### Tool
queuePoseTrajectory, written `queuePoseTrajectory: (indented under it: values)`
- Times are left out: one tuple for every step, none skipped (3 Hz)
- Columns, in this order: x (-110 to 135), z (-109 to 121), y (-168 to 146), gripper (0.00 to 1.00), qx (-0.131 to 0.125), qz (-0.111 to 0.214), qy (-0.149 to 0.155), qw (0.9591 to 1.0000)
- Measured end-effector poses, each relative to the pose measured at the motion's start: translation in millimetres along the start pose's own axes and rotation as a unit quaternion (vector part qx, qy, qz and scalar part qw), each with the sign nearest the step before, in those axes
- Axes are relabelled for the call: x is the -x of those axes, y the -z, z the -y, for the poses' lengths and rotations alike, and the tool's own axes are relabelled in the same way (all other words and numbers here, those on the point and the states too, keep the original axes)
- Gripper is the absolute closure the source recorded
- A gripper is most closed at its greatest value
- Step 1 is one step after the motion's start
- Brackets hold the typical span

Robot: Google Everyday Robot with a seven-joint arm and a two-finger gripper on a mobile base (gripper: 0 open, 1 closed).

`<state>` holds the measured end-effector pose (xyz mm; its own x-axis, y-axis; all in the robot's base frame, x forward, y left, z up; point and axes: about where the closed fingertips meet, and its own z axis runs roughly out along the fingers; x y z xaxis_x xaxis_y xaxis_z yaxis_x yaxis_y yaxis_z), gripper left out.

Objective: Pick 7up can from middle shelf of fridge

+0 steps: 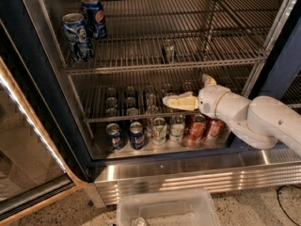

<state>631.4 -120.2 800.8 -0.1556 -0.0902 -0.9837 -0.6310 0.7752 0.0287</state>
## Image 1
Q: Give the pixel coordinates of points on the open glass fridge door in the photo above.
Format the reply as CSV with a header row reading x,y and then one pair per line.
x,y
33,173

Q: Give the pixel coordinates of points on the middle wire fridge shelf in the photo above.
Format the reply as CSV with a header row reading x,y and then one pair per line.
x,y
113,96

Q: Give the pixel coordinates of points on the left blue pepsi can bottom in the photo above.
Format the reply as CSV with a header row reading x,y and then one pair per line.
x,y
114,136

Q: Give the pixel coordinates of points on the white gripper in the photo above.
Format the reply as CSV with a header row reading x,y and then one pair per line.
x,y
209,103

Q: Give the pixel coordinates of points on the stainless fridge base grille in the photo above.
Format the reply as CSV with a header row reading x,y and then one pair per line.
x,y
216,173

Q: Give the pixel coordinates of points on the right green white can bottom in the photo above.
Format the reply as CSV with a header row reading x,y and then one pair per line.
x,y
176,130

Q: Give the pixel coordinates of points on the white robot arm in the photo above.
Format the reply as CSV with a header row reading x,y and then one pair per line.
x,y
260,122

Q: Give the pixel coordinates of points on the left green white can bottom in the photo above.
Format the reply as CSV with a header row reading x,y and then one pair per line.
x,y
158,134

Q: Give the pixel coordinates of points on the right red soda can bottom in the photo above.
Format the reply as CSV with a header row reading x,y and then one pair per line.
x,y
215,128

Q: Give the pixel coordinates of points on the top wire fridge shelf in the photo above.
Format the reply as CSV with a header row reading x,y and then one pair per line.
x,y
146,35

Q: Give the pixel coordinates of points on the front blue pepsi can top shelf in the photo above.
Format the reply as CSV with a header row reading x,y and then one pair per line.
x,y
74,28

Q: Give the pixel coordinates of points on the right blue pepsi can bottom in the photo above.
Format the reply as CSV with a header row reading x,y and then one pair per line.
x,y
137,136

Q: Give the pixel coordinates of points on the green white can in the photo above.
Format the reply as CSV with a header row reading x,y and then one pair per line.
x,y
176,130
158,134

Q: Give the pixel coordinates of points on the blue pepsi can shelf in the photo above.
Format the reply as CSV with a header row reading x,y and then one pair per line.
x,y
94,15
74,28

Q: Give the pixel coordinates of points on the rear blue pepsi can top shelf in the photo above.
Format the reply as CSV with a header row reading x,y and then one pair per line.
x,y
94,15

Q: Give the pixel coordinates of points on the green can middle shelf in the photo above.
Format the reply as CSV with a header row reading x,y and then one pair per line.
x,y
168,51

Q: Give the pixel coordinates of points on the left red soda can bottom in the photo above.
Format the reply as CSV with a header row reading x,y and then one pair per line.
x,y
197,127

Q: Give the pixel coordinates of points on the red soda can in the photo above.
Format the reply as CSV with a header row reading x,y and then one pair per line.
x,y
215,128
197,127

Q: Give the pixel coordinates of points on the wire fridge shelf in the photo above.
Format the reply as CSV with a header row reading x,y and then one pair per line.
x,y
113,96
146,35

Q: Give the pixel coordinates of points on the clear plastic bin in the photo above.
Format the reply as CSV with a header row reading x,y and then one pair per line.
x,y
187,207

